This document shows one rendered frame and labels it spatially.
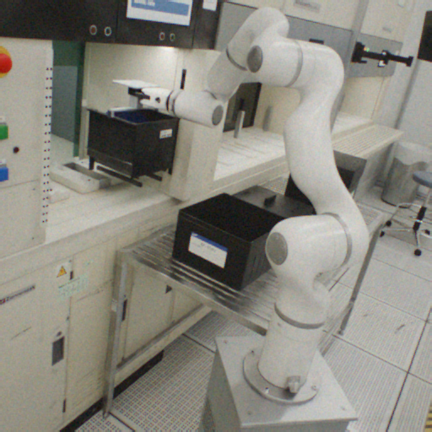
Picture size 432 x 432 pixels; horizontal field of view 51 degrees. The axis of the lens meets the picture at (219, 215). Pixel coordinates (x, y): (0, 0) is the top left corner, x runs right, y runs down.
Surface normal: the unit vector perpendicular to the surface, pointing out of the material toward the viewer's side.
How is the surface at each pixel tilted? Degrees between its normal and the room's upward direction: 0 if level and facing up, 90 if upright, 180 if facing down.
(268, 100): 90
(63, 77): 90
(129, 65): 90
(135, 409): 0
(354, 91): 90
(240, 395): 0
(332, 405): 0
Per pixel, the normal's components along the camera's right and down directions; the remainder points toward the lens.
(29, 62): 0.83, 0.36
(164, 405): 0.18, -0.90
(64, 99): -0.53, 0.25
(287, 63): 0.45, 0.41
